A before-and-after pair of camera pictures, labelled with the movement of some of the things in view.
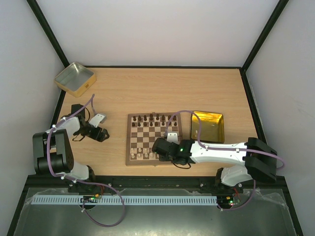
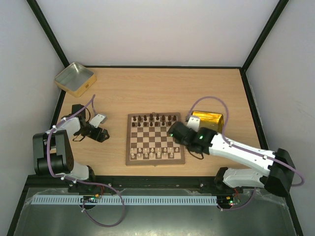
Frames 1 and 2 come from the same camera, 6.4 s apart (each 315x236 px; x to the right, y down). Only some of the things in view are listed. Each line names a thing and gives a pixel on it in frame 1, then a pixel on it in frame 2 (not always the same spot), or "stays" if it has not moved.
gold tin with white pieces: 212,127 stays
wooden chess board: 142,130 stays
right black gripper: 158,146 -> 173,131
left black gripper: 100,138 stays
